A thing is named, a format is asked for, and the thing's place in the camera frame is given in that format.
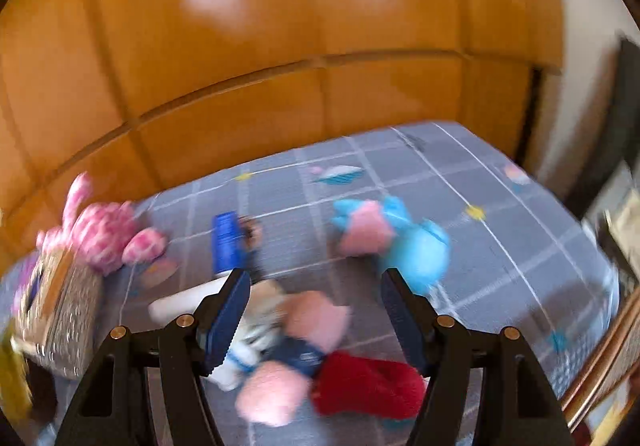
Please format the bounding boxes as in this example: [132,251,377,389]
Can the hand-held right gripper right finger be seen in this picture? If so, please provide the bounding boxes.
[381,268,573,446]

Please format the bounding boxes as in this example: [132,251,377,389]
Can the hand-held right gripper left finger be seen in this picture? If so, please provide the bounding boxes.
[55,268,252,446]

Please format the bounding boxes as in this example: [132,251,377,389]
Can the small white blue-striped plush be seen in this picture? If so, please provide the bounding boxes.
[210,278,286,392]

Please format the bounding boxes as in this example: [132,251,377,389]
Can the pig plush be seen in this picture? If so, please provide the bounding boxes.
[235,291,428,427]

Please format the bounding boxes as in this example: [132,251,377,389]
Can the light blue plush toy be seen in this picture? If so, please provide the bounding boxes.
[332,196,451,297]

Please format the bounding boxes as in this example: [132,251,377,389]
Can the blue packet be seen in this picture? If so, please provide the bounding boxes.
[212,212,243,275]

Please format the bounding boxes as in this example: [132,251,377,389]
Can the gold tray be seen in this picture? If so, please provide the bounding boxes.
[0,331,33,423]

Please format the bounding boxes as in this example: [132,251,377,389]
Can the white tube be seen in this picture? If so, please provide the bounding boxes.
[147,276,236,323]

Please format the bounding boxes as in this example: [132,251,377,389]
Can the small dark-haired doll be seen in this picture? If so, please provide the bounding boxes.
[238,216,264,258]

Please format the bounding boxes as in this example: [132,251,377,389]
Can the bed with grey checked sheet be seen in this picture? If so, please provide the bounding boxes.
[0,121,621,446]

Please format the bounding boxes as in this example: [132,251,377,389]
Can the pink spotted plush toy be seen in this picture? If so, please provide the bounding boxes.
[37,172,168,277]

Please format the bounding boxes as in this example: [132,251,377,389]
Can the ornate silver gold tissue box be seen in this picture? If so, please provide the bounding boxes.
[10,246,106,379]

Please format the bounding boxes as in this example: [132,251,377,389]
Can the purple box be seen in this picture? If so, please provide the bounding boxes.
[11,256,43,317]

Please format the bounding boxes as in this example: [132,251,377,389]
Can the wooden panel headboard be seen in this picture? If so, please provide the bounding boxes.
[0,0,566,277]

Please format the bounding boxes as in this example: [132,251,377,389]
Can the dark screen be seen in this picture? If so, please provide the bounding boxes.
[575,36,640,222]

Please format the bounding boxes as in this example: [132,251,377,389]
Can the wooden bed frame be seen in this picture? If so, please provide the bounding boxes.
[560,296,640,433]

